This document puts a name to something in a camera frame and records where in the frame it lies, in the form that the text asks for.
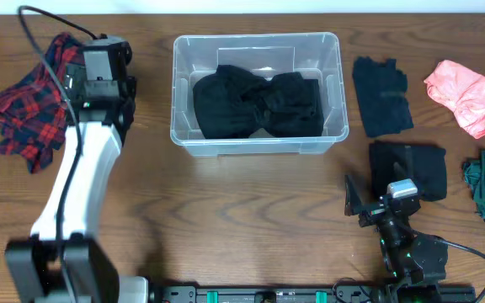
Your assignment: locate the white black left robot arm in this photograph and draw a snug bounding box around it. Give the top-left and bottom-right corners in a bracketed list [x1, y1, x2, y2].
[4, 35, 150, 302]

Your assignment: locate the red plaid flannel shirt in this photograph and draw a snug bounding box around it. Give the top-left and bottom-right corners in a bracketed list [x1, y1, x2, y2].
[0, 32, 88, 175]

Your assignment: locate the black garment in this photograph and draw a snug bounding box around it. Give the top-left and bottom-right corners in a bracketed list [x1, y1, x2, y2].
[193, 65, 324, 140]
[369, 141, 447, 202]

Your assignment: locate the clear plastic storage container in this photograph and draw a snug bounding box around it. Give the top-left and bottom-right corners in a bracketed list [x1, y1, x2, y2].
[170, 32, 349, 157]

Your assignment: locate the pink crumpled garment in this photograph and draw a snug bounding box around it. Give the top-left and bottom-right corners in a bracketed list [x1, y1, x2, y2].
[424, 60, 485, 139]

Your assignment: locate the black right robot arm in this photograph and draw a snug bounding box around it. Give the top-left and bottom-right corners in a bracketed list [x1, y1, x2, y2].
[344, 175, 448, 302]

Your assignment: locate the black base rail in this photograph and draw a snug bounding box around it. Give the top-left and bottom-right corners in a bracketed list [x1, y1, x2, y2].
[148, 284, 477, 303]

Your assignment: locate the black shirt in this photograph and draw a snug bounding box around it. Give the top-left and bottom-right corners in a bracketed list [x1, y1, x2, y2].
[352, 56, 413, 138]

